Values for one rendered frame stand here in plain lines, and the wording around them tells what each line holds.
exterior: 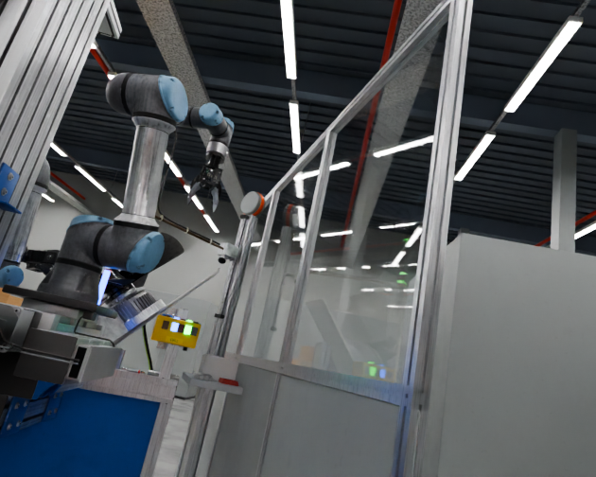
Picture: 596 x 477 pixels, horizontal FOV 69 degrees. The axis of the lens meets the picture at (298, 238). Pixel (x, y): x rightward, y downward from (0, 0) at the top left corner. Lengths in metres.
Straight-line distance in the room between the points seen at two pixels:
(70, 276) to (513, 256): 2.58
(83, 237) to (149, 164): 0.26
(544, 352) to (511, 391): 0.32
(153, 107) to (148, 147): 0.10
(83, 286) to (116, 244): 0.14
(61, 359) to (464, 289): 2.43
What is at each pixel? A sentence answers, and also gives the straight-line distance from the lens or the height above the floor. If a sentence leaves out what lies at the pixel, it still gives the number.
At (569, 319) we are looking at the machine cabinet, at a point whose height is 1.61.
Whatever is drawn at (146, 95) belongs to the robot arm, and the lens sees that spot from 1.26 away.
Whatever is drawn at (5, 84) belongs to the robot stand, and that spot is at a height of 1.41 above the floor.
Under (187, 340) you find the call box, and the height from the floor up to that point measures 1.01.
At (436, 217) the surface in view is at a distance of 1.01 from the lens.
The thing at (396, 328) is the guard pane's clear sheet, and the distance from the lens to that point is 1.05.
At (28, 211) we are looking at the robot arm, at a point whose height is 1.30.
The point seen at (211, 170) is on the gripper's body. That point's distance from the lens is 1.63.
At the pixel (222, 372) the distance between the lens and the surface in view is 2.22.
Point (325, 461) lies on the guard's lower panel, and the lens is 1.25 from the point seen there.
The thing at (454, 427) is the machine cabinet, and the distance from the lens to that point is 2.87.
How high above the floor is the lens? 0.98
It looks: 17 degrees up
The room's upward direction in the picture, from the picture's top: 12 degrees clockwise
